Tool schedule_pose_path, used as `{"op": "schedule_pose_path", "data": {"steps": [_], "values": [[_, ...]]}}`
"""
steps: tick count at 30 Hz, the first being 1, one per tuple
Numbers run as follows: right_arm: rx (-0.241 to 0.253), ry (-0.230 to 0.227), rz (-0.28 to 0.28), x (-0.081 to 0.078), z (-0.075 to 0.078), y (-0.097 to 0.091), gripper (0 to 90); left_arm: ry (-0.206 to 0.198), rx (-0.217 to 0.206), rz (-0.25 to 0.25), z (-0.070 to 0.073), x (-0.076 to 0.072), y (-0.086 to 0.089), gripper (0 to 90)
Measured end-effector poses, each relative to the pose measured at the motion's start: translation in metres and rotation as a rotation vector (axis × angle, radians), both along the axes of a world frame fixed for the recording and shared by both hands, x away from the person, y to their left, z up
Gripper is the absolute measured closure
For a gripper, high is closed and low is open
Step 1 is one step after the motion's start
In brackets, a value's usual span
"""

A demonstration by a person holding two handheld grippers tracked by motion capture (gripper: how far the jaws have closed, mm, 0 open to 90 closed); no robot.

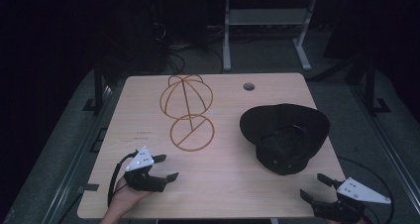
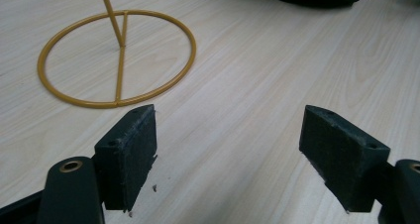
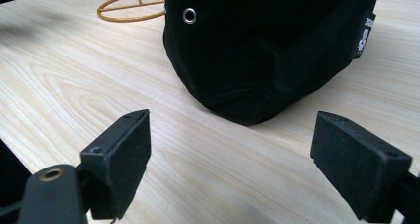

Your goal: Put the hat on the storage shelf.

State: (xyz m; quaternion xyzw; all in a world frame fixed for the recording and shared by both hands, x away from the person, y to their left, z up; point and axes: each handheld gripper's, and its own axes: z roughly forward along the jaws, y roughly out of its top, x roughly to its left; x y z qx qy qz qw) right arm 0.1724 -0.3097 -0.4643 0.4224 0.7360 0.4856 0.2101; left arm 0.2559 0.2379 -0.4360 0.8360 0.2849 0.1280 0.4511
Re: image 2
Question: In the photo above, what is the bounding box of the gold metal wire stand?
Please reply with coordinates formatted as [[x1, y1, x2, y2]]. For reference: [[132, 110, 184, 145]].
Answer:
[[37, 0, 197, 110]]

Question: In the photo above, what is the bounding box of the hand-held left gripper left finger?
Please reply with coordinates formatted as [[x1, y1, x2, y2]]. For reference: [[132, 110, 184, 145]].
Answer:
[[37, 103, 158, 224]]

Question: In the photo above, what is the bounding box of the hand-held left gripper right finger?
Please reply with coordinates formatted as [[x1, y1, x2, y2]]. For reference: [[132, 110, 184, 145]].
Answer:
[[298, 104, 420, 224]]

